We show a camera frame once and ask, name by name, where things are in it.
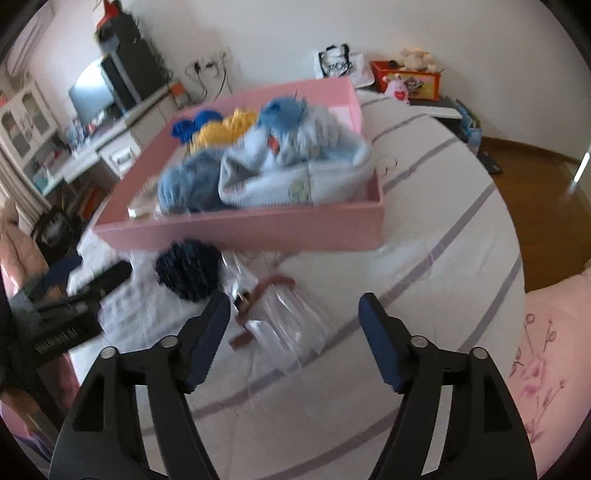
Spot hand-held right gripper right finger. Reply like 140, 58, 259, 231
359, 292, 539, 480

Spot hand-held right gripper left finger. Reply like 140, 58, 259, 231
50, 291, 232, 480

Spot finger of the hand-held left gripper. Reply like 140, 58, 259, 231
67, 261, 133, 301
28, 255, 85, 296

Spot navy knitted item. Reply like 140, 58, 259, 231
154, 239, 223, 302

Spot cotton swab pack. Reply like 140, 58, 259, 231
128, 196, 160, 219

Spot clear plastic bag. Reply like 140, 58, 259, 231
221, 251, 335, 372

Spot brown strap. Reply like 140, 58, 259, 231
228, 274, 297, 350

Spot pink box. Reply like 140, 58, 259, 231
92, 76, 386, 253

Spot light blue fleece cloth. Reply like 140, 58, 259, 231
158, 151, 225, 214

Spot royal blue knitted item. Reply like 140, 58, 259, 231
172, 108, 223, 142

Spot yellow knitted item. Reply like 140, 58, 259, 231
185, 107, 260, 154

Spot black office chair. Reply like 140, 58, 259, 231
30, 208, 85, 265

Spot pink jacket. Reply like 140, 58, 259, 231
0, 198, 49, 297

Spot white desk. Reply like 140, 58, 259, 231
60, 88, 186, 186

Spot white glass-door cabinet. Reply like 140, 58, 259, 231
0, 76, 62, 195

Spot pink bedsheet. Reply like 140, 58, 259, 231
0, 268, 591, 480

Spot black computer monitor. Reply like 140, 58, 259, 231
68, 60, 116, 126

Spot black computer tower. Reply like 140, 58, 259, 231
100, 21, 168, 112

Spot black floor scale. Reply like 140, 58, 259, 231
478, 148, 502, 175

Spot white air conditioner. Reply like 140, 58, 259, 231
4, 9, 52, 75

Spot blue box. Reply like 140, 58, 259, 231
459, 99, 484, 145

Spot low black white cabinet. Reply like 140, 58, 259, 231
360, 88, 463, 121

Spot black box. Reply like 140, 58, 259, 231
95, 14, 139, 52

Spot pink plush figure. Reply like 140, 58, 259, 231
385, 71, 412, 100

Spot red toy box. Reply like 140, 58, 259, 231
370, 60, 442, 100

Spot white tote bag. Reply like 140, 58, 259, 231
316, 44, 375, 89

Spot white plush toy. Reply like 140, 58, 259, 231
399, 46, 437, 73

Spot black power cable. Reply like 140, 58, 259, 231
185, 62, 229, 104

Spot white wall sockets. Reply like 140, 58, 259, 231
187, 46, 232, 77

